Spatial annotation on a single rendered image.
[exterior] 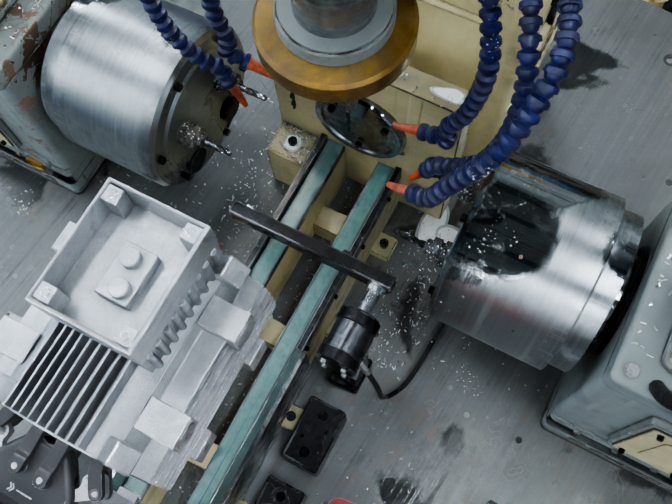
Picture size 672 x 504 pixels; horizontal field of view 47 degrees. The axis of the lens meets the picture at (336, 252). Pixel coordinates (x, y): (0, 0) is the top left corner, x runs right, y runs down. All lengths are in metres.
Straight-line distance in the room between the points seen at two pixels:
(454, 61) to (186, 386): 0.66
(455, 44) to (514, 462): 0.63
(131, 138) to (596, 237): 0.62
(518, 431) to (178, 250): 0.74
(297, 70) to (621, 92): 0.82
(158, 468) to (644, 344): 0.55
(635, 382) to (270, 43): 0.54
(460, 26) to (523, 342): 0.43
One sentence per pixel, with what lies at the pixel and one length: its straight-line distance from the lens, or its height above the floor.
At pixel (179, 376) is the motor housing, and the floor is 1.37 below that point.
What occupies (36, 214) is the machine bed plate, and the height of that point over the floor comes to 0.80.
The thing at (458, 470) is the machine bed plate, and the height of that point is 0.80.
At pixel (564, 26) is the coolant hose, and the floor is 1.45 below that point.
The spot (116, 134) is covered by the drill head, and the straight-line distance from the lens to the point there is 1.10.
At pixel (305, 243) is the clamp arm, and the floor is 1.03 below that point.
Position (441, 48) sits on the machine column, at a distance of 1.14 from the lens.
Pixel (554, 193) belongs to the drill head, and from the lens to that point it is 0.97.
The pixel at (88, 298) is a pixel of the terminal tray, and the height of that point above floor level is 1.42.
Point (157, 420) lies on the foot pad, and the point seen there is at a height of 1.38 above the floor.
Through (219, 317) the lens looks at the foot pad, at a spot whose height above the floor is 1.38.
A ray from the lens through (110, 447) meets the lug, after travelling 0.66.
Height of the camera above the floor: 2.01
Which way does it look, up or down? 70 degrees down
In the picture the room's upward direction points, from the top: 6 degrees counter-clockwise
